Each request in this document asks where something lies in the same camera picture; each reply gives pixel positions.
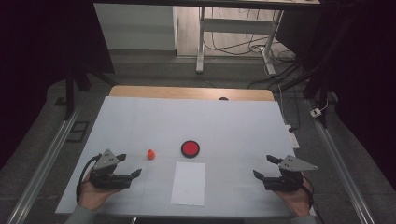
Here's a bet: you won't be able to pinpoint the wooden table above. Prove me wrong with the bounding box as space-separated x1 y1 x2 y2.
108 85 276 102

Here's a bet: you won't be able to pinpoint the white desk frame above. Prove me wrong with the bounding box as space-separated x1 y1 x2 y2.
195 6 285 76

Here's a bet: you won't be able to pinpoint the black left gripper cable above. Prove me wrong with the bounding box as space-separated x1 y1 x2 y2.
76 153 103 206

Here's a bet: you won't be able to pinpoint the metal floor rail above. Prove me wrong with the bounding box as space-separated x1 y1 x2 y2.
6 105 80 224
306 99 376 224

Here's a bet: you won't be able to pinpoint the white cabinet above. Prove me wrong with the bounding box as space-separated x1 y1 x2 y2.
93 3 178 51

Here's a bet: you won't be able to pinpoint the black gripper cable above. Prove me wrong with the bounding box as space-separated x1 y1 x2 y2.
76 153 103 206
300 175 326 224

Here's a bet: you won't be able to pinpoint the white paper sheet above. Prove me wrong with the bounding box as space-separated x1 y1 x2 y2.
170 161 206 207

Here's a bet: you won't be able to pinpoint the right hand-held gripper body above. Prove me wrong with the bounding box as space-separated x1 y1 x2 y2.
262 154 319 192

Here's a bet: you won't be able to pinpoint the person's left hand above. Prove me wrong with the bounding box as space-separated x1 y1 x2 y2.
77 172 122 213

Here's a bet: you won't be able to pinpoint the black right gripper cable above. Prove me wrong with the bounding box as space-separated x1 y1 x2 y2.
300 175 326 224

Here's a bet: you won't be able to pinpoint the dark curtain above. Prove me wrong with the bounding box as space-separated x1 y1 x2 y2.
275 0 396 189
0 0 115 171

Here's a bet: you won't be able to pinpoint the white power strip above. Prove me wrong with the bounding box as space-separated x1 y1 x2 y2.
284 124 301 149

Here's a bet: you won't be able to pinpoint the black stand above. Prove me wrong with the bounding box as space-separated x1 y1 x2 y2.
64 55 120 121

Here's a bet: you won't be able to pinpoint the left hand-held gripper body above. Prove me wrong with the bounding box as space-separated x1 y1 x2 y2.
89 148 134 190

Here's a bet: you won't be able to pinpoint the round red ink pad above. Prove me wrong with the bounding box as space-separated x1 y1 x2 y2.
180 140 201 159

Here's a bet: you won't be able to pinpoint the black floor cables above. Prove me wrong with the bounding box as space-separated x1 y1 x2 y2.
204 7 302 90

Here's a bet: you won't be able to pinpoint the person's right hand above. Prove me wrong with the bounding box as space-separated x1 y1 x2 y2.
274 178 314 217

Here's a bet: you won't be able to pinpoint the black floor socket box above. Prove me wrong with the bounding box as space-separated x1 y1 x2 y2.
66 120 91 144

